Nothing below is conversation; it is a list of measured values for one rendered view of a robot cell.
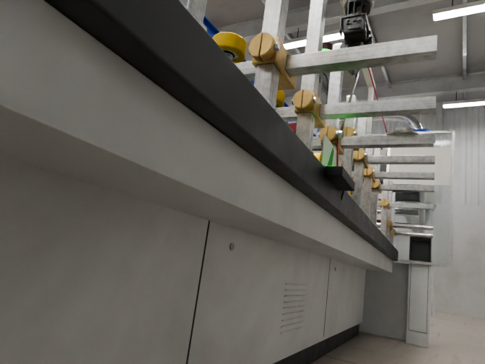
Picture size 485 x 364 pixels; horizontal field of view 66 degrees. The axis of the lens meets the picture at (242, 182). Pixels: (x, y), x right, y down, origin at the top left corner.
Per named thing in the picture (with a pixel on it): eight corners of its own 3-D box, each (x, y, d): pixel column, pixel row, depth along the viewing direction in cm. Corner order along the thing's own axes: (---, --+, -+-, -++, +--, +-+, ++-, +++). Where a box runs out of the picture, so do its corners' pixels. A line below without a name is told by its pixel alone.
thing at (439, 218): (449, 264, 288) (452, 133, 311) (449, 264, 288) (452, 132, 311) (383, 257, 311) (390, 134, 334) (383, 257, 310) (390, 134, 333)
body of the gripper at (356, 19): (338, 35, 104) (341, -2, 107) (343, 52, 112) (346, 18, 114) (366, 30, 101) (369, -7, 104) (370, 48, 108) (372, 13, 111)
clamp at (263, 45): (297, 89, 78) (300, 67, 79) (274, 53, 66) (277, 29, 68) (271, 92, 81) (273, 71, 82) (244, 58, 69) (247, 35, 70)
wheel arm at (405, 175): (434, 180, 174) (434, 172, 175) (434, 178, 171) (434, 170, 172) (328, 178, 197) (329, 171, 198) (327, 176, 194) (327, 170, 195)
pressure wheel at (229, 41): (232, 98, 86) (239, 54, 88) (245, 85, 79) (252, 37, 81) (200, 88, 83) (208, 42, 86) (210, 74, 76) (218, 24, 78)
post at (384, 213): (385, 246, 242) (389, 175, 252) (385, 245, 239) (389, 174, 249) (379, 245, 244) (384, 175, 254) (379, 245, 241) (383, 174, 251)
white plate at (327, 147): (342, 191, 120) (345, 162, 122) (322, 168, 98) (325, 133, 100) (341, 191, 120) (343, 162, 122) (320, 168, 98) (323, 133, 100)
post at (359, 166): (360, 217, 156) (367, 111, 166) (359, 215, 153) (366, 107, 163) (351, 216, 158) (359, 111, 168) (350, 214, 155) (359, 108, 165)
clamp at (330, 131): (344, 154, 122) (345, 140, 123) (335, 141, 110) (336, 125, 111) (327, 155, 124) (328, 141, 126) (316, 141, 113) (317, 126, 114)
